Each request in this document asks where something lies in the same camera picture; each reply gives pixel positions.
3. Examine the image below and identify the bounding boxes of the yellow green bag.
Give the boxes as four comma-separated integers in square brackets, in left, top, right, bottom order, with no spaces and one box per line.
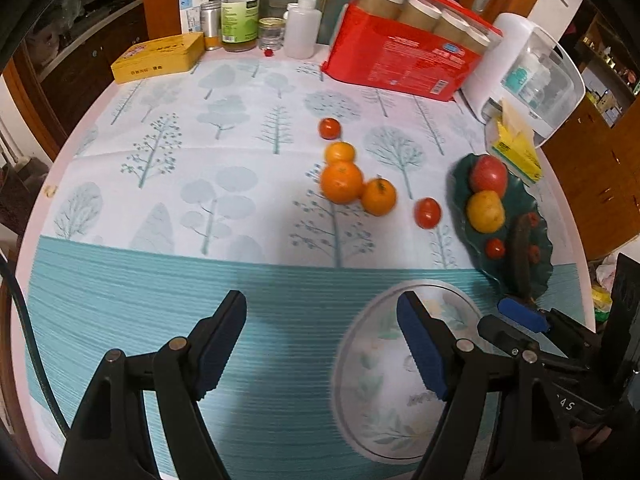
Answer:
[590,252,621,321]

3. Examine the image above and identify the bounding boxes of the medium orange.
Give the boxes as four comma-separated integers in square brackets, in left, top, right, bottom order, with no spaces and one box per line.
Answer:
[361,178,397,217]

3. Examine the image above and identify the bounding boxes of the small metal can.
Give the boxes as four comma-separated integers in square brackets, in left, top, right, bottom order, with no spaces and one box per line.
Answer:
[200,1,223,52]

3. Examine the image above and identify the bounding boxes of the tree print tablecloth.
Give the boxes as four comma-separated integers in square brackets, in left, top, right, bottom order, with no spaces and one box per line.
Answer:
[15,55,598,480]

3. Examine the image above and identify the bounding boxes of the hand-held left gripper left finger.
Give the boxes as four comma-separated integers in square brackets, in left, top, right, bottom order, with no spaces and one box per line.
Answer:
[59,289,248,480]

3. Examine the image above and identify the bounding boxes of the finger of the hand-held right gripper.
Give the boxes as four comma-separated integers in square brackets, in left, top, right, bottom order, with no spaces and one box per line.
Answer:
[477,315,551,357]
[497,297,596,348]

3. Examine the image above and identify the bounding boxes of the dark green scalloped plate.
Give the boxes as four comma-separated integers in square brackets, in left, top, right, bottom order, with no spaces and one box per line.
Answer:
[446,152,554,306]

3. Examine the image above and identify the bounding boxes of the red plastic package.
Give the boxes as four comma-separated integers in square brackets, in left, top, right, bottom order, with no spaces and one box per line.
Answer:
[320,2,483,102]

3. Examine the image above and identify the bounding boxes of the white squeeze bottle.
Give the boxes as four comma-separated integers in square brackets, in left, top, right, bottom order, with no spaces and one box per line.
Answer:
[265,0,323,59]

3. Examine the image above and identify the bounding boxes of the green label glass bottle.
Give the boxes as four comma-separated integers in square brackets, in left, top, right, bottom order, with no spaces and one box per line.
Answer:
[220,0,261,54]

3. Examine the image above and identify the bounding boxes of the dark overripe banana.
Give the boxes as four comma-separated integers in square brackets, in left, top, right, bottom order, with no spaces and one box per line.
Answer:
[507,214,541,306]

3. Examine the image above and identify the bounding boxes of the teal label bottle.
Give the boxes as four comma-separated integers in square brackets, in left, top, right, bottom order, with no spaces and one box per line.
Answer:
[502,52,538,93]

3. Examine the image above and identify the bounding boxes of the white and blue carton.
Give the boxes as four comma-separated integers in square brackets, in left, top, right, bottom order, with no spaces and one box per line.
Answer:
[179,0,211,33]

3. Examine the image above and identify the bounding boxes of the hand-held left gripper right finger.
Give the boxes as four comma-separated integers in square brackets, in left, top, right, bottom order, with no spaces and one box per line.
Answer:
[396,290,583,480]

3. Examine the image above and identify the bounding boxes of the wooden wall shelf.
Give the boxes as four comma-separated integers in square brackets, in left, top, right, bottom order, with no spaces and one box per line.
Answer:
[575,10,640,131]

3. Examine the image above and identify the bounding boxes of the yellow pear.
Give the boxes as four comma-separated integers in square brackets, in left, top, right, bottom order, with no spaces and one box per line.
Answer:
[467,190,506,234]

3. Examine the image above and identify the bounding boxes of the white cosmetics storage box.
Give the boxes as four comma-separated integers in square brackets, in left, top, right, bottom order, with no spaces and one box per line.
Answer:
[460,12,586,148]

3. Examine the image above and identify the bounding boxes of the small orange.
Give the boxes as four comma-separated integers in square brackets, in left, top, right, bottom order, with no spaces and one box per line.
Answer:
[325,142,357,165]

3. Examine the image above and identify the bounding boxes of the wooden cabinet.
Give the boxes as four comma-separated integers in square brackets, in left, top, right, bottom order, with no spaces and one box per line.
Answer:
[0,0,151,171]

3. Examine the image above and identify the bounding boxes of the large orange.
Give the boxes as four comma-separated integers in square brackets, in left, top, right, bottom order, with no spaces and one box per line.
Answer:
[320,160,364,205]

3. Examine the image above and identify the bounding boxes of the white lid jar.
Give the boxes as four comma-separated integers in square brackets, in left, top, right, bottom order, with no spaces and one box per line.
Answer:
[397,0,443,28]
[432,9,476,38]
[356,0,407,16]
[460,26,493,56]

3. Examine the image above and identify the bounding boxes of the red apple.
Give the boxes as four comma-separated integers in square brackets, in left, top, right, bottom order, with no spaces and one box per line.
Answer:
[468,155,509,194]

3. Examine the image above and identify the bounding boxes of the round floral placemat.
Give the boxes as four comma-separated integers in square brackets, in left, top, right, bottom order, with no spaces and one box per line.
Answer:
[332,280,506,461]

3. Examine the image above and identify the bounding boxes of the small glass jar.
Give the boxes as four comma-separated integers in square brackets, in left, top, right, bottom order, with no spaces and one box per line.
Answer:
[258,17,286,52]

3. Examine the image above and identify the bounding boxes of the yellow tissue pack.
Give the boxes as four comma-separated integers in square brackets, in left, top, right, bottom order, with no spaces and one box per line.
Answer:
[487,100,544,182]

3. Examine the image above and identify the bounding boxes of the yellow tin box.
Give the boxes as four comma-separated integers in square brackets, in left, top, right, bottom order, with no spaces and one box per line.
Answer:
[110,31,206,85]

